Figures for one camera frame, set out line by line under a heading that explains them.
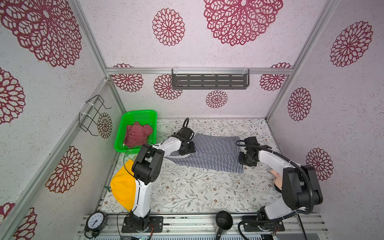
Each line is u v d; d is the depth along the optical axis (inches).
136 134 41.8
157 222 29.2
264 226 27.0
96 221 28.6
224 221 29.3
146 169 21.7
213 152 47.6
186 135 32.1
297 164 19.2
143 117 43.7
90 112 30.5
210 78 36.4
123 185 32.9
